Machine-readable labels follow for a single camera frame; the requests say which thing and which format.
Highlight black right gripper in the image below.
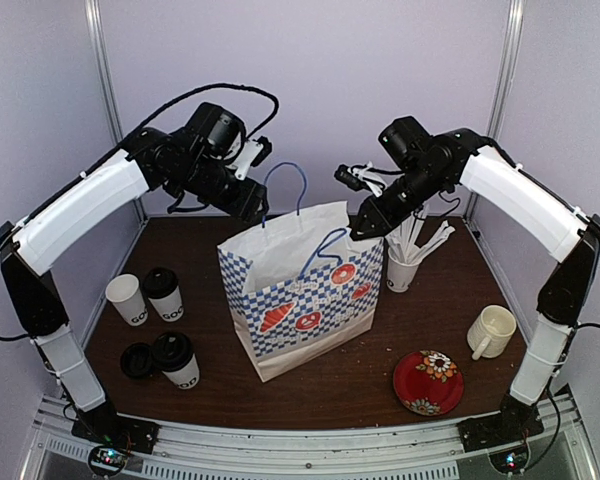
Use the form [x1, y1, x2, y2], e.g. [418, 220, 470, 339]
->
[350, 162, 449, 240]

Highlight blue checkered paper bag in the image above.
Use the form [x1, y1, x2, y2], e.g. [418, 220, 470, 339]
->
[216, 162, 386, 385]

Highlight black plastic cup lid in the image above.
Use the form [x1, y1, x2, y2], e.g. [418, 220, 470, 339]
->
[141, 267, 179, 299]

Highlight white paper coffee cup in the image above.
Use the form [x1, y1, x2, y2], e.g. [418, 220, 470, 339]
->
[149, 290, 184, 322]

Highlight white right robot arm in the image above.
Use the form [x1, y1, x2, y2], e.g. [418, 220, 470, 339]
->
[335, 116, 600, 442]

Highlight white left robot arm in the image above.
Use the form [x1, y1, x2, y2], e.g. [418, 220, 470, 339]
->
[0, 102, 272, 444]

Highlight white cup holding straws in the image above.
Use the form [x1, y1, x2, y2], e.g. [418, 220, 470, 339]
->
[386, 250, 419, 293]

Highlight cream ceramic mug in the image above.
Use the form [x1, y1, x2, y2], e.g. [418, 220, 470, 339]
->
[466, 305, 517, 361]

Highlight red floral plate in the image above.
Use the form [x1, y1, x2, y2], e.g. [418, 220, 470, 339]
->
[392, 350, 465, 417]

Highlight black plastic lid stack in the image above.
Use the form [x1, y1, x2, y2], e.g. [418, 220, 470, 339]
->
[120, 342, 154, 380]

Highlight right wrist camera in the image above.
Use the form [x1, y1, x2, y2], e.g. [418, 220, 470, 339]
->
[334, 162, 387, 197]

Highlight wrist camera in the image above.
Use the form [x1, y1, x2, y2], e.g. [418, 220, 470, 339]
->
[334, 162, 387, 197]
[228, 136, 272, 181]

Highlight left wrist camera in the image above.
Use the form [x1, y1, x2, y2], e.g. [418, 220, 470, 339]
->
[228, 136, 272, 181]

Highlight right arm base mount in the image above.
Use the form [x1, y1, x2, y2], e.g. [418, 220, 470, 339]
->
[457, 393, 544, 452]

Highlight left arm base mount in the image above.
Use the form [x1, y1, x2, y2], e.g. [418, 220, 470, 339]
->
[71, 396, 160, 454]

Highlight aluminium front rail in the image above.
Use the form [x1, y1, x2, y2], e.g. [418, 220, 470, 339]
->
[15, 393, 600, 479]

